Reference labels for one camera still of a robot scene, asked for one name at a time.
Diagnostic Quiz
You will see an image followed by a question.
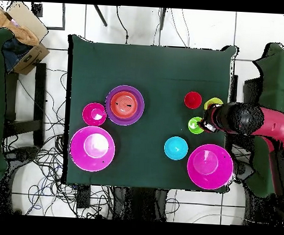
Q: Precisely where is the purple bowl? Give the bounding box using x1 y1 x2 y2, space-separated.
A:
104 83 146 128

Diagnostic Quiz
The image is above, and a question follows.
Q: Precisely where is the orange bowl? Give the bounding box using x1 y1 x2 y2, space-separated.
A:
109 90 139 120

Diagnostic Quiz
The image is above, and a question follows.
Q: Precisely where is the large pink bowl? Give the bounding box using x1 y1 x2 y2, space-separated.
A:
68 124 117 173
186 143 235 192

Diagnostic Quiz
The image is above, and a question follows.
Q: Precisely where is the small blue bowl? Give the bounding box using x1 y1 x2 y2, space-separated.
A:
163 136 189 162

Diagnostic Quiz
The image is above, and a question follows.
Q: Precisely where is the dark green tablecloth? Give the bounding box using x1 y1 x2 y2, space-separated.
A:
60 33 240 194

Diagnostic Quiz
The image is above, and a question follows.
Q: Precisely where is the green cup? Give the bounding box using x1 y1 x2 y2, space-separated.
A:
187 116 206 135

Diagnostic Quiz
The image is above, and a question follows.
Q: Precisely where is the crimson bowl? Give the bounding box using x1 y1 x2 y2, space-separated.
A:
81 101 108 127

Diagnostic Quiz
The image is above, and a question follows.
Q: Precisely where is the red cup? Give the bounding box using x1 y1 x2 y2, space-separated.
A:
183 90 203 110

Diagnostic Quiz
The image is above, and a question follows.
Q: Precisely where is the yellow cup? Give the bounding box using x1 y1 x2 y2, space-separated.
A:
203 96 225 112

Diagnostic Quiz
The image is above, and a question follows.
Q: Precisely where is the black floor box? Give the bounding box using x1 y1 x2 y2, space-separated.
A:
76 184 92 210

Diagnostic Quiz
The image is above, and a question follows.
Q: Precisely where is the black tripod leg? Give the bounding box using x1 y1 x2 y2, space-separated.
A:
159 8 167 31
92 4 109 27

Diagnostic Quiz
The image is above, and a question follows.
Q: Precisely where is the black rounded floor base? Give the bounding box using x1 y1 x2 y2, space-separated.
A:
10 145 40 162

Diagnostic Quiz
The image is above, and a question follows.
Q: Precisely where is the cardboard box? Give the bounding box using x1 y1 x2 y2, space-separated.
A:
0 0 53 77

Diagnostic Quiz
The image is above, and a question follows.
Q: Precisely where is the black cable with plug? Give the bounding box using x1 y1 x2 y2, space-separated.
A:
114 5 131 44

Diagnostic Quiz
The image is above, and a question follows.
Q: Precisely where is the tangle of black cables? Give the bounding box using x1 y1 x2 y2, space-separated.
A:
0 65 121 220

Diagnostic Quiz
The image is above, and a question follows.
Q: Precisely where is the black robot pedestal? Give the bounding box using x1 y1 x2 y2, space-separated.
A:
112 186 170 223

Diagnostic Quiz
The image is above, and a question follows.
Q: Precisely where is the black stool frame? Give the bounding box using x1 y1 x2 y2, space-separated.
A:
1 60 49 149

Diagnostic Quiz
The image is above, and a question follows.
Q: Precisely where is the black square frame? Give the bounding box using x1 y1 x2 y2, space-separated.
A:
30 1 67 31

